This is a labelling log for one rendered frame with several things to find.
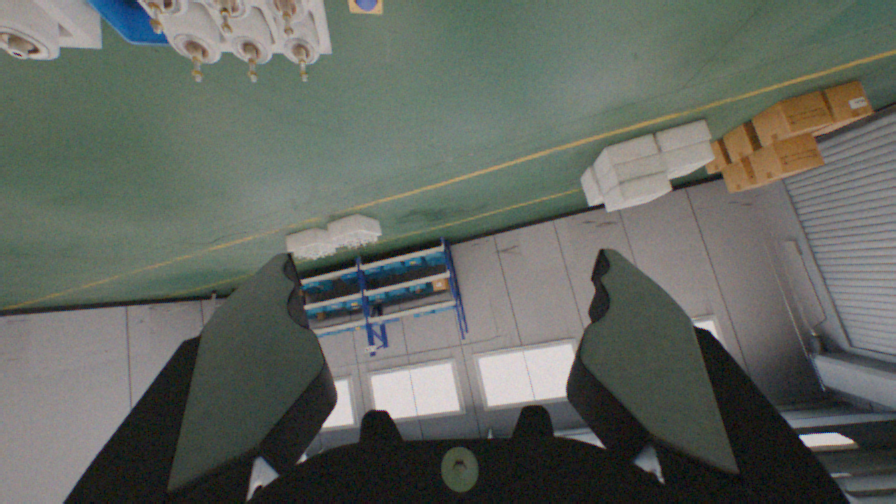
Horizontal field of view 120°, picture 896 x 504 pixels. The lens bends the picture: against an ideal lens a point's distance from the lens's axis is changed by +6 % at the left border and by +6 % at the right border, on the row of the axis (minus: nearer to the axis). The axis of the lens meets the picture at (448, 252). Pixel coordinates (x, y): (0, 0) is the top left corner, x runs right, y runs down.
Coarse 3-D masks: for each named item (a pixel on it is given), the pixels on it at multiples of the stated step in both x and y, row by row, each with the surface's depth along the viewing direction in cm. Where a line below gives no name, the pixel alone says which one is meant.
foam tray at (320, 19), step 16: (192, 0) 60; (256, 0) 62; (320, 0) 65; (160, 16) 61; (272, 16) 67; (320, 16) 69; (272, 32) 70; (320, 32) 73; (224, 48) 71; (272, 48) 74; (320, 48) 77
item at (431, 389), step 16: (416, 368) 549; (432, 368) 542; (448, 368) 535; (384, 384) 559; (400, 384) 552; (416, 384) 545; (432, 384) 539; (448, 384) 532; (384, 400) 556; (400, 400) 549; (416, 400) 542; (432, 400) 536; (448, 400) 529; (400, 416) 546; (416, 416) 540
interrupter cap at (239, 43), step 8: (232, 40) 63; (240, 40) 63; (248, 40) 64; (256, 40) 64; (240, 48) 65; (256, 48) 66; (264, 48) 66; (240, 56) 67; (256, 56) 68; (264, 56) 69
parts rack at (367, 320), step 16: (400, 256) 503; (416, 256) 497; (336, 272) 527; (448, 272) 481; (384, 288) 503; (304, 304) 597; (320, 304) 527; (368, 304) 512; (432, 304) 540; (448, 304) 475; (368, 320) 504; (464, 320) 524; (368, 336) 501; (384, 336) 553; (464, 336) 467
